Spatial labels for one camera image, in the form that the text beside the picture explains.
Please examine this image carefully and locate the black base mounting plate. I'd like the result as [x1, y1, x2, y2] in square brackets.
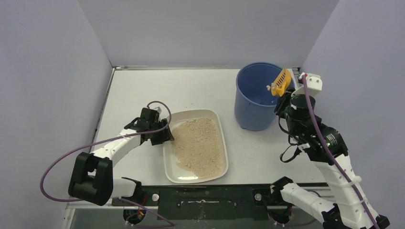
[128, 184, 292, 221]

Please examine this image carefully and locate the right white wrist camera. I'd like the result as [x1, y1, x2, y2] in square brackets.
[291, 73, 323, 98]

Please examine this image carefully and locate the white litter box tray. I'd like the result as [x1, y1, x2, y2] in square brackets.
[163, 109, 229, 184]

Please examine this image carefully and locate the aluminium table frame rail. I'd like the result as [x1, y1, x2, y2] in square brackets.
[292, 67, 336, 203]

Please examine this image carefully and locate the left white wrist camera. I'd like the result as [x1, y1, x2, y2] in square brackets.
[151, 107, 162, 116]

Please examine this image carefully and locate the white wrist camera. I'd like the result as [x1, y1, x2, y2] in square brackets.
[291, 73, 323, 98]
[151, 107, 162, 116]

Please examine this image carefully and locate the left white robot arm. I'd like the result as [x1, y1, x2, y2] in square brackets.
[68, 107, 174, 206]

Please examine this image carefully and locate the beige cat litter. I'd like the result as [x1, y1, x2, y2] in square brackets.
[172, 118, 224, 179]

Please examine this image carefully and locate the blue plastic bucket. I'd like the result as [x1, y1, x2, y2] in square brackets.
[234, 62, 282, 131]

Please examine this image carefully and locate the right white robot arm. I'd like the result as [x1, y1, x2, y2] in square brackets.
[270, 89, 390, 229]

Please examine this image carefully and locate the yellow litter scoop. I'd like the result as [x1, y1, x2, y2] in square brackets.
[270, 68, 292, 97]

